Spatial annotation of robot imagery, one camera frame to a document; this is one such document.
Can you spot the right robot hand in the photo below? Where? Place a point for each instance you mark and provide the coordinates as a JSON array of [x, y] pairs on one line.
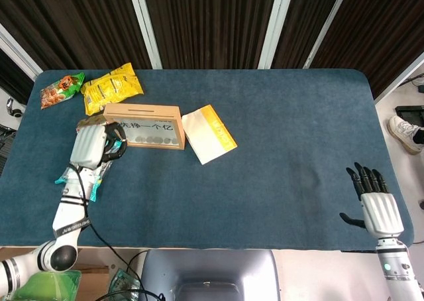
[[381, 215]]

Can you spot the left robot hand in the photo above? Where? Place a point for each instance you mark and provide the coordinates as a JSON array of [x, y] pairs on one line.
[[87, 145]]

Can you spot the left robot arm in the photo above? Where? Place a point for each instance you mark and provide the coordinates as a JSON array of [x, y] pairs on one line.
[[69, 215]]

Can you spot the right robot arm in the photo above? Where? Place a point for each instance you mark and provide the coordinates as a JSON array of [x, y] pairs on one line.
[[397, 274]]

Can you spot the teal transparent snack bag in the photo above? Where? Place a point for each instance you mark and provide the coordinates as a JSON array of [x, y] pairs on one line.
[[95, 191]]

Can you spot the yellow snack bag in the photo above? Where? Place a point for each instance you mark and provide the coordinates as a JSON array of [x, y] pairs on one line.
[[109, 89]]

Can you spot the green snack bag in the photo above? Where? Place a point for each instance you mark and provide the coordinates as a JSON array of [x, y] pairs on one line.
[[59, 90]]

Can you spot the white and black caster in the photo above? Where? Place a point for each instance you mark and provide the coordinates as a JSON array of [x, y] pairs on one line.
[[15, 110]]

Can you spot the white sneaker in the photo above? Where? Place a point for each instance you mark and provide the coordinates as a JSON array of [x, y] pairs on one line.
[[402, 132]]

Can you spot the black flat device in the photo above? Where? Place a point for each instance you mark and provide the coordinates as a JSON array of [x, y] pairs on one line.
[[410, 112]]

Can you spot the yellow and white paper packet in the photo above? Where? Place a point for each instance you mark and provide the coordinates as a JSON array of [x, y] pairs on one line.
[[205, 138]]

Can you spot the brown cardboard box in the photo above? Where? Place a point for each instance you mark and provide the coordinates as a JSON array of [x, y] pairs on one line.
[[92, 281]]

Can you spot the green printed snack packet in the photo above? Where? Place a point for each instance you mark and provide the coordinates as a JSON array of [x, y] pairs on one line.
[[122, 282]]

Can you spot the green plastic bag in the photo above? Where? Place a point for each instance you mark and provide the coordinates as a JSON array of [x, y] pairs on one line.
[[49, 284]]

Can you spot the blue tablecloth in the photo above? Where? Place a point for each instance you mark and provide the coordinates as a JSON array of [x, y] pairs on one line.
[[232, 198]]

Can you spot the grey robot torso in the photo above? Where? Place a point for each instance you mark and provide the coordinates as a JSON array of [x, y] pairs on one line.
[[208, 268]]

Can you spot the wooden coin box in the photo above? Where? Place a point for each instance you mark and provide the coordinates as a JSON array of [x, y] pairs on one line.
[[142, 112]]

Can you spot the white divider frame post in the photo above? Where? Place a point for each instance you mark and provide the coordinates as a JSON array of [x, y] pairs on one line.
[[401, 75], [276, 26], [326, 26], [20, 52], [144, 26]]

